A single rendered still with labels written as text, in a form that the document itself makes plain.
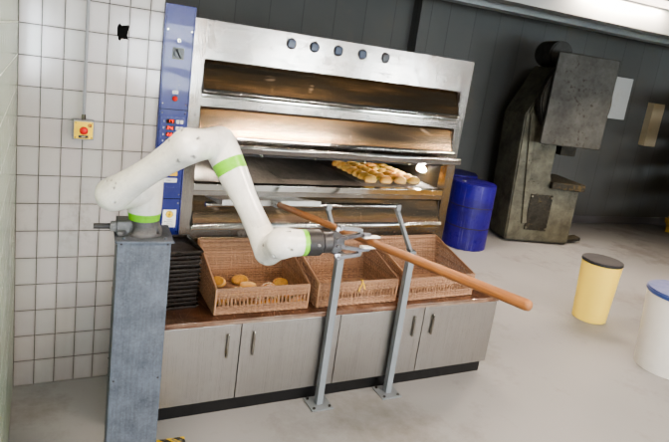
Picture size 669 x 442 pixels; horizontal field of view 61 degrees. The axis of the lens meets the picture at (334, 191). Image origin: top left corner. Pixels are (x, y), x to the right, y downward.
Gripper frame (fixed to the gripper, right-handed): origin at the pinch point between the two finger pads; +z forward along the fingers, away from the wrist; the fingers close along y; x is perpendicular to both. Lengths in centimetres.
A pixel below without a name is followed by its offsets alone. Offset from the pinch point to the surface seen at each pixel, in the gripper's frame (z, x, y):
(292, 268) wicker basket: 29, -136, 45
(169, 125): -46, -145, -35
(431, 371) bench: 130, -119, 115
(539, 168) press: 462, -361, -17
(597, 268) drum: 332, -157, 60
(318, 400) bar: 40, -109, 118
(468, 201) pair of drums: 339, -346, 27
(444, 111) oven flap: 138, -144, -60
